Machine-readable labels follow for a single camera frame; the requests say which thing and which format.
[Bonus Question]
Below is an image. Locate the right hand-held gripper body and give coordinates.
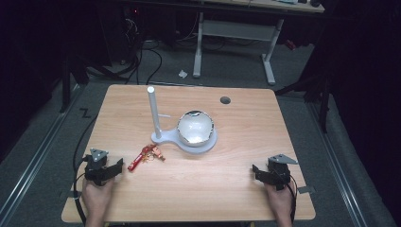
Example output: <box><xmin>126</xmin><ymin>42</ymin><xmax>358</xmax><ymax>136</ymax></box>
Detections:
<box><xmin>266</xmin><ymin>153</ymin><xmax>299</xmax><ymax>191</ymax></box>

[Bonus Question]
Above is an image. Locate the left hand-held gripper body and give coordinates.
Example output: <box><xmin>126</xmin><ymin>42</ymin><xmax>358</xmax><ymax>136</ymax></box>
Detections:
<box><xmin>82</xmin><ymin>148</ymin><xmax>110</xmax><ymax>187</ymax></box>

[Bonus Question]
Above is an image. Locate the red keychain with charms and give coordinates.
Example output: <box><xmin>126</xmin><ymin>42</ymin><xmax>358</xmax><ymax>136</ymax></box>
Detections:
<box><xmin>127</xmin><ymin>143</ymin><xmax>166</xmax><ymax>173</ymax></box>

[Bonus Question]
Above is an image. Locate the person's left hand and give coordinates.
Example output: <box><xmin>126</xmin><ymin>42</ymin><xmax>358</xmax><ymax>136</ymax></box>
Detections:
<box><xmin>80</xmin><ymin>176</ymin><xmax>115</xmax><ymax>219</ymax></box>

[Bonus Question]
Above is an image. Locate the person's right hand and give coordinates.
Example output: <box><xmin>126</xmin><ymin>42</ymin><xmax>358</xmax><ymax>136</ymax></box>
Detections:
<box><xmin>263</xmin><ymin>182</ymin><xmax>297</xmax><ymax>219</ymax></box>

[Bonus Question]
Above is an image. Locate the white bowl with silver rim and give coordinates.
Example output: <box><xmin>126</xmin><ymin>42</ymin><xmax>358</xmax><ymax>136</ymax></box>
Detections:
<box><xmin>176</xmin><ymin>109</ymin><xmax>217</xmax><ymax>148</ymax></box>

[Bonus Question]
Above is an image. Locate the black metal stand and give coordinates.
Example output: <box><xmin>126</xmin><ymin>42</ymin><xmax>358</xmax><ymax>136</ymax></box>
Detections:
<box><xmin>59</xmin><ymin>53</ymin><xmax>91</xmax><ymax>114</ymax></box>
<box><xmin>274</xmin><ymin>70</ymin><xmax>333</xmax><ymax>134</ymax></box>

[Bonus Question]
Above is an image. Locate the small red object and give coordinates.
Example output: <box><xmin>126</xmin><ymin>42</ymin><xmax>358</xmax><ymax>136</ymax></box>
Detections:
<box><xmin>284</xmin><ymin>38</ymin><xmax>298</xmax><ymax>52</ymax></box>

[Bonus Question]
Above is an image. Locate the white-framed wooden desk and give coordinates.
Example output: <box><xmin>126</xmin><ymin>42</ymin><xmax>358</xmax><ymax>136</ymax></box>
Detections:
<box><xmin>191</xmin><ymin>0</ymin><xmax>326</xmax><ymax>87</ymax></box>

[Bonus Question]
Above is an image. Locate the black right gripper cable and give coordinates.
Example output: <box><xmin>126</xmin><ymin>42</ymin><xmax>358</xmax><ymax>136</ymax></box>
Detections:
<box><xmin>287</xmin><ymin>173</ymin><xmax>299</xmax><ymax>223</ymax></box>

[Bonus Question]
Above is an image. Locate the grey table bracket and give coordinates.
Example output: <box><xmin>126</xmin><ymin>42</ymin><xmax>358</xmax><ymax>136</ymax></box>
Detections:
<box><xmin>297</xmin><ymin>185</ymin><xmax>317</xmax><ymax>195</ymax></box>
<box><xmin>58</xmin><ymin>188</ymin><xmax>77</xmax><ymax>203</ymax></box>

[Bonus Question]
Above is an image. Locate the white stand with post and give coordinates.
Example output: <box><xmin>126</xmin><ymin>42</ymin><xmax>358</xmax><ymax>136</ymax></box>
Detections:
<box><xmin>147</xmin><ymin>85</ymin><xmax>219</xmax><ymax>155</ymax></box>

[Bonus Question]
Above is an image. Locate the metal floor rail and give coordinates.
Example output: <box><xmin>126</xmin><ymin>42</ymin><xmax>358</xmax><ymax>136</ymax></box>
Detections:
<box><xmin>306</xmin><ymin>100</ymin><xmax>371</xmax><ymax>227</ymax></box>
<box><xmin>0</xmin><ymin>82</ymin><xmax>83</xmax><ymax>219</ymax></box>

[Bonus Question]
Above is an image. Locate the black floor cables bundle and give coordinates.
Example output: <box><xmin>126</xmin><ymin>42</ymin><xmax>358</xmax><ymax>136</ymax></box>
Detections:
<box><xmin>84</xmin><ymin>12</ymin><xmax>202</xmax><ymax>86</ymax></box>

